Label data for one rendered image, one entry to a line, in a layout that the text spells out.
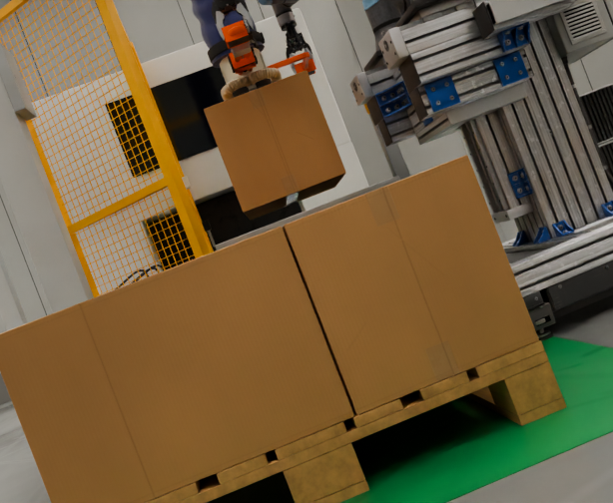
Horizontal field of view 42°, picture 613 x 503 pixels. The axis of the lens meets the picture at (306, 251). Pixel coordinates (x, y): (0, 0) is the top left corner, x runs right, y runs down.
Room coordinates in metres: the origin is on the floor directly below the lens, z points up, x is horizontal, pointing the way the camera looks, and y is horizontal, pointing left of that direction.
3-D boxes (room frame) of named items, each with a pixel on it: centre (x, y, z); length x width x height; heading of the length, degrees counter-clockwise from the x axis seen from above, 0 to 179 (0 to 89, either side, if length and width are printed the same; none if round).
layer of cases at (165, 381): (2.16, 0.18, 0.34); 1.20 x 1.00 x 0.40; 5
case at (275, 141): (3.20, -0.03, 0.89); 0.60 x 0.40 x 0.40; 2
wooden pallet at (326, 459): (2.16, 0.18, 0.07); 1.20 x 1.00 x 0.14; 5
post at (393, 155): (3.48, -0.50, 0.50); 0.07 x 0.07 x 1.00; 5
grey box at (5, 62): (3.51, 0.92, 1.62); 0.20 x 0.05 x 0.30; 5
